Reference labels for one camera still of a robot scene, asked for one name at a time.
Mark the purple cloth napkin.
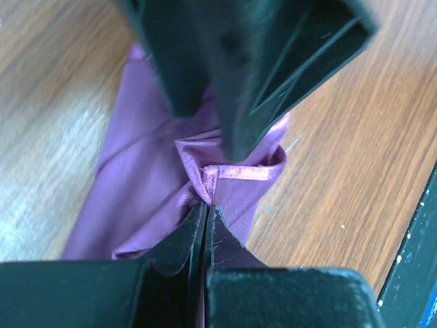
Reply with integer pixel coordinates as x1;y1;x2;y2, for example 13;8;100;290
62;44;290;260

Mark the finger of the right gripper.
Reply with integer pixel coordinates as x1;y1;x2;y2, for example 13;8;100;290
115;1;213;118
201;1;378;163

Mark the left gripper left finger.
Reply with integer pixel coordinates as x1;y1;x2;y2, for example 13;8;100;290
136;202;208;327

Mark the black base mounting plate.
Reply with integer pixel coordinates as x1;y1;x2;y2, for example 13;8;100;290
378;169;437;328

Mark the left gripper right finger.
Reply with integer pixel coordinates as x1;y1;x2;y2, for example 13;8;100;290
203;206;269;327

